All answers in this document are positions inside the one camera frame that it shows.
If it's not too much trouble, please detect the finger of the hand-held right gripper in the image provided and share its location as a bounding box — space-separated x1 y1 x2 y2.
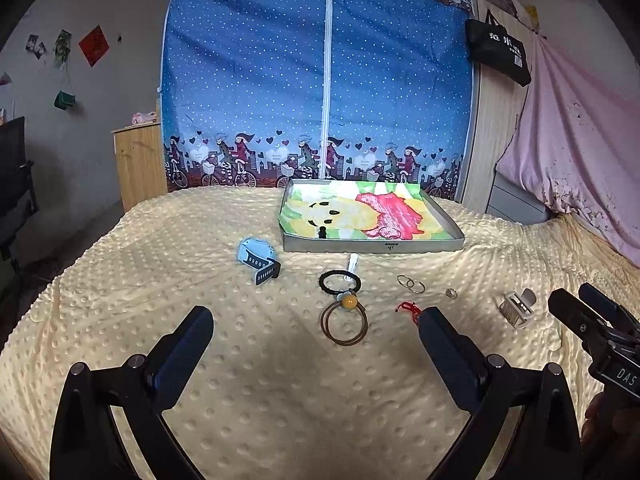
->
547 287 622 357
578 282 640 335

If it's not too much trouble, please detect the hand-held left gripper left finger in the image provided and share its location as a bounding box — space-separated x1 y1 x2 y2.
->
50 305 216 480

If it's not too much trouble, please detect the black tote bag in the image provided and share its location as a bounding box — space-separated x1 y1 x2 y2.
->
465 9 533 87

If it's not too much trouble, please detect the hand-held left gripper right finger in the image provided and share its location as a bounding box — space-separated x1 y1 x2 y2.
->
417 306 584 480

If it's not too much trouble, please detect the grey drawer unit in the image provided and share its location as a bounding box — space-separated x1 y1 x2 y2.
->
485 169 552 226

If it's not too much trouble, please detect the clear hair claw clip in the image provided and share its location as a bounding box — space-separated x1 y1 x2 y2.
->
497 288 537 330

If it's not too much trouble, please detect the person's right hand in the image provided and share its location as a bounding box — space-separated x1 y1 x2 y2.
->
580 392 609 443

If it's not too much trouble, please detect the light blue smartwatch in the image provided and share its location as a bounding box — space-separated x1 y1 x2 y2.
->
235 236 282 287

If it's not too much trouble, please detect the small wooden cabinet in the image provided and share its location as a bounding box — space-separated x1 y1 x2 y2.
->
112 122 169 212

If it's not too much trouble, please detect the grey metal tray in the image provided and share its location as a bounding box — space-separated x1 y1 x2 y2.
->
276 178 466 253

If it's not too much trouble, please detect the brown hair tie with bead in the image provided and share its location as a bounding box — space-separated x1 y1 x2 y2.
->
320 293 370 346

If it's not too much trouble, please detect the black hair tie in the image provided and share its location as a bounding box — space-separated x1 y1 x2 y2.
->
318 269 362 295

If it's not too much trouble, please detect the yellow dotted blanket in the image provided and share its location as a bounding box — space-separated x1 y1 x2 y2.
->
0 187 640 480

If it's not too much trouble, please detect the blue printed fabric wardrobe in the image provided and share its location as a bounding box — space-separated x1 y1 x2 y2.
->
159 0 473 201

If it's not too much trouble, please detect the plant picture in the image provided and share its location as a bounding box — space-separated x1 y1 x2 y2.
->
53 30 72 71

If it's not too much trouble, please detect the painted paper sheet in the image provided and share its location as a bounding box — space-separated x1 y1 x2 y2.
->
280 182 454 241

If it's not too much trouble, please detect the wooden wardrobe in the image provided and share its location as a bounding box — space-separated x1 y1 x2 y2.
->
457 0 540 211

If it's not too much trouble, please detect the red paper square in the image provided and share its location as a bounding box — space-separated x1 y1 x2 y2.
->
78 25 111 68

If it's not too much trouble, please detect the pink cloth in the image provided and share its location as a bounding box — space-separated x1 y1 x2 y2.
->
495 34 640 261

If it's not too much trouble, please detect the red string bracelet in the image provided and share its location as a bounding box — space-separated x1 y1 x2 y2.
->
396 301 424 329

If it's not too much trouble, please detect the black chair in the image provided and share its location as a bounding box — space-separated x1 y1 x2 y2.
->
0 116 40 273

